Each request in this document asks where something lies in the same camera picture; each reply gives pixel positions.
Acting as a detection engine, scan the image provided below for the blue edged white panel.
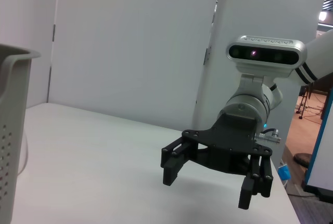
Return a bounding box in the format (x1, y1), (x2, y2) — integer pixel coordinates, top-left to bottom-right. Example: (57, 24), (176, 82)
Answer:
(303, 88), (333, 204)

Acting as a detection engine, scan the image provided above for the black round stand base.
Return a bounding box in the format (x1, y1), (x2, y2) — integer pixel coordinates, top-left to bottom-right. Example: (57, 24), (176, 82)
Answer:
(293, 152), (312, 168)

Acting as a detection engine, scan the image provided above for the black tripod stand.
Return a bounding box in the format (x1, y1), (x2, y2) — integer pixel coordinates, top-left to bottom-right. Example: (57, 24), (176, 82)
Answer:
(295, 83), (329, 121)

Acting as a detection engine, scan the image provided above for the grey-green perforated storage bin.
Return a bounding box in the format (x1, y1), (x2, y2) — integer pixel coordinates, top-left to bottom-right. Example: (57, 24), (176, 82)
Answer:
(0, 43), (42, 224)

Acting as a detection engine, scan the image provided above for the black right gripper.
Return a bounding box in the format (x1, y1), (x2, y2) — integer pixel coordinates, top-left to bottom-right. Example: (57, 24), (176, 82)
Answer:
(160, 113), (274, 210)

